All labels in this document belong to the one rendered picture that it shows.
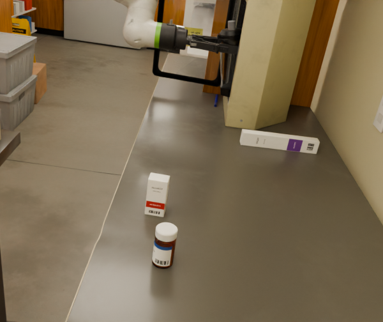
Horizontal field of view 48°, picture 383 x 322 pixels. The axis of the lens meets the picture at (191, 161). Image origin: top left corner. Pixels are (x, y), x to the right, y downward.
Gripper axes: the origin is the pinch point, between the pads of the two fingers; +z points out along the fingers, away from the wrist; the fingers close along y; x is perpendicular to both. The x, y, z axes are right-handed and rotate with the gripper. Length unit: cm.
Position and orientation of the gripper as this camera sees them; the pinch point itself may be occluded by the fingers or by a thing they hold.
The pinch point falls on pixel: (230, 46)
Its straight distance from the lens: 163.8
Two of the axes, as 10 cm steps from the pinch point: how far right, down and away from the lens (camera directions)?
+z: 9.9, 1.4, 0.3
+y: 0.4, -4.5, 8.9
